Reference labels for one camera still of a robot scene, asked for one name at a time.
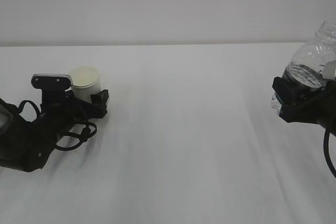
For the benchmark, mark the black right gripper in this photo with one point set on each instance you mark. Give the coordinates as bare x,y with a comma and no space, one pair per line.
302,105

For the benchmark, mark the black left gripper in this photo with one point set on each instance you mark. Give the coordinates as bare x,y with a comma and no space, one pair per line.
64,108

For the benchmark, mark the white paper cup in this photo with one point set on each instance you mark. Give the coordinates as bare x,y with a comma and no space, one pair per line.
85,82

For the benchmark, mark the clear plastic water bottle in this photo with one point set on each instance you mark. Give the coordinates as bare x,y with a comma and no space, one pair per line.
306,66

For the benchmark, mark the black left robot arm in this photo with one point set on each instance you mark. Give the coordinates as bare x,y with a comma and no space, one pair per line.
30,133

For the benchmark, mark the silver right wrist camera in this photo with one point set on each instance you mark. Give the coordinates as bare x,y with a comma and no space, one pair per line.
329,72

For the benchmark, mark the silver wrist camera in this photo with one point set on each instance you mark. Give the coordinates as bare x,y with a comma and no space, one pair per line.
329,72
51,81

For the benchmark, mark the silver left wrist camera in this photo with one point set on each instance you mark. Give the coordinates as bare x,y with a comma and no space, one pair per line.
51,81

